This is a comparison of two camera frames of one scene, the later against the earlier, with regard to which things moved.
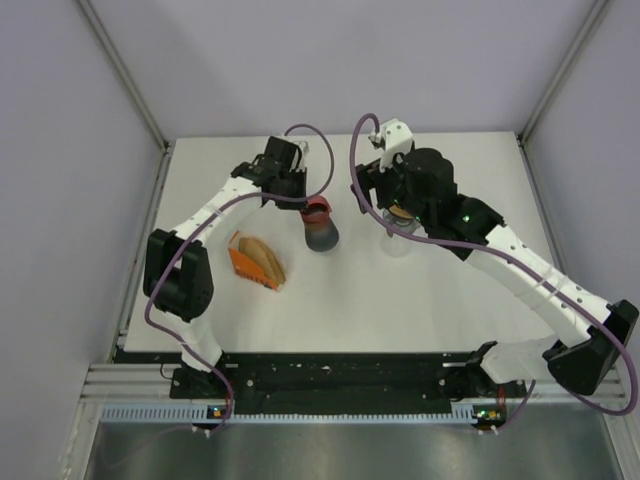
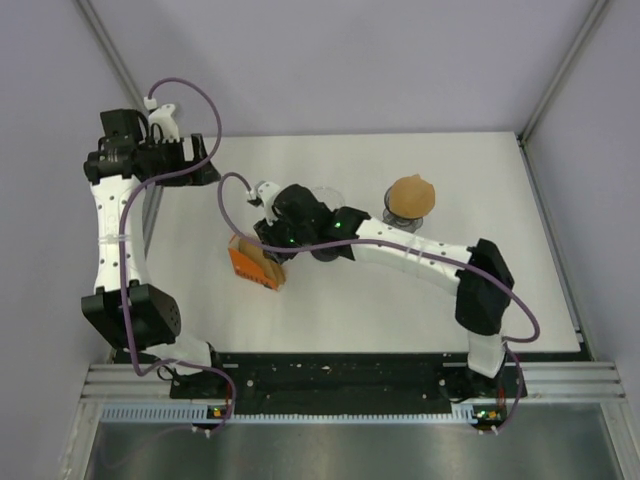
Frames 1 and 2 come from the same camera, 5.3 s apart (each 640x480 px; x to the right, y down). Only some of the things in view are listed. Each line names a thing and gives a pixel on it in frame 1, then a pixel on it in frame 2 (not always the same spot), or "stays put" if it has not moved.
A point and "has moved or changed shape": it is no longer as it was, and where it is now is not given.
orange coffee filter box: x=256 y=261 stays put
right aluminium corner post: x=558 y=76 stays put
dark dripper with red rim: x=321 y=232 has moved or changed shape
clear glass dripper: x=405 y=223 stays put
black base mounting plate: x=355 y=380 stays put
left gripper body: x=294 y=183 -> x=163 y=156
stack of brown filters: x=262 y=255 stays put
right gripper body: x=392 y=192 -> x=282 y=233
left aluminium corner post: x=119 y=63 stays put
